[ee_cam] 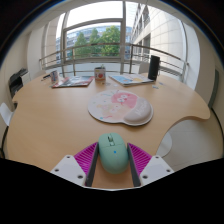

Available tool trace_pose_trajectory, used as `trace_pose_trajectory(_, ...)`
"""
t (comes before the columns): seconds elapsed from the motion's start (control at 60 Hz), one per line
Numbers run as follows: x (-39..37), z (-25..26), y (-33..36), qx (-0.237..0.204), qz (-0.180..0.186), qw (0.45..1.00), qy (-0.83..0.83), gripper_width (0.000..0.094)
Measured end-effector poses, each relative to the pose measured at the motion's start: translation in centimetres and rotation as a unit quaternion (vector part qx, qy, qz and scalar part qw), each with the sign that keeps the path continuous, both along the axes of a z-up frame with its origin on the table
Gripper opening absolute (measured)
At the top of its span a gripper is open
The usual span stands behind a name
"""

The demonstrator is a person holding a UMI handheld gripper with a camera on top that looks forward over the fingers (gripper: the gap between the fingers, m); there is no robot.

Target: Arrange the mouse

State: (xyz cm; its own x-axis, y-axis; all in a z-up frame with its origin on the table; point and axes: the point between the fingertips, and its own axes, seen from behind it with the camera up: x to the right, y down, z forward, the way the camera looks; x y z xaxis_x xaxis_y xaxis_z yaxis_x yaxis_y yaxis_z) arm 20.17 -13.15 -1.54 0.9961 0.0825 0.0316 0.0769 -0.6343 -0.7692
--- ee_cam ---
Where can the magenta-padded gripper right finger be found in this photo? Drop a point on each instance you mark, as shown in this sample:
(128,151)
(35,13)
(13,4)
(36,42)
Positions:
(155,168)

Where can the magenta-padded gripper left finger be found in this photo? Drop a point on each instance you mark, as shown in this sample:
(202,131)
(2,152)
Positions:
(68,168)

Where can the mint green computer mouse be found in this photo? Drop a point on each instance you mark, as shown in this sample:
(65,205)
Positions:
(113,156)

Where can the pastel cartoon mouse pad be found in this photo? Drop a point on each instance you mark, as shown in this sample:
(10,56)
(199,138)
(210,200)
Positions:
(113,106)

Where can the white chair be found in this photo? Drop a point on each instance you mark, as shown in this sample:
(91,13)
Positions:
(5,113)
(143,68)

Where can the red cover magazine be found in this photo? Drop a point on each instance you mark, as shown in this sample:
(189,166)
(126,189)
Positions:
(74,81)

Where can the blue and yellow picture book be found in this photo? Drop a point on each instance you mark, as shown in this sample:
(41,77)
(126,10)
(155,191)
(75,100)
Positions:
(130,79)

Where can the black and white printer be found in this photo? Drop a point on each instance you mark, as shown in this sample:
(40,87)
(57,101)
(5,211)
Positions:
(18,81)

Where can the black cylindrical speaker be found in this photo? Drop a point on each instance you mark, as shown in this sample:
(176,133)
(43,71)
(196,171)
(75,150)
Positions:
(154,67)

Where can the metal balcony railing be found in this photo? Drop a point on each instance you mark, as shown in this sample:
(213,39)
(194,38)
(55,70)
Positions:
(100,60)

